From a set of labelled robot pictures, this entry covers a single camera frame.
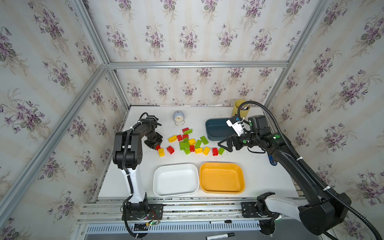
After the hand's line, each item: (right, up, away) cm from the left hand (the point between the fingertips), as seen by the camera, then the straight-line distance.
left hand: (158, 143), depth 98 cm
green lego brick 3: (+18, -1, -1) cm, 18 cm away
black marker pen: (+35, -37, -31) cm, 60 cm away
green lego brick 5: (+19, -4, -3) cm, 20 cm away
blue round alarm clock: (+13, +18, +7) cm, 23 cm away
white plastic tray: (+13, -19, -13) cm, 26 cm away
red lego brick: (+9, -3, -5) cm, 10 cm away
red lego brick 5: (+37, -4, -6) cm, 38 cm away
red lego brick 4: (+23, -2, -2) cm, 23 cm away
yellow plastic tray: (+40, -18, -14) cm, 45 cm away
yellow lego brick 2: (+23, +1, 0) cm, 23 cm away
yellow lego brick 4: (+32, -4, -4) cm, 32 cm away
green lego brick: (+20, +7, +5) cm, 22 cm away
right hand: (+38, +5, -26) cm, 46 cm away
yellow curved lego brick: (+10, +3, +1) cm, 10 cm away
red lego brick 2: (+17, +9, +8) cm, 21 cm away
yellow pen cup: (+59, +23, +6) cm, 64 cm away
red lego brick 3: (+14, +4, +3) cm, 15 cm away
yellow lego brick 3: (+27, -4, -5) cm, 27 cm away
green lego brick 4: (+27, 0, 0) cm, 27 cm away
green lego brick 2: (+31, +1, +3) cm, 31 cm away
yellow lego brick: (+3, -5, -5) cm, 8 cm away
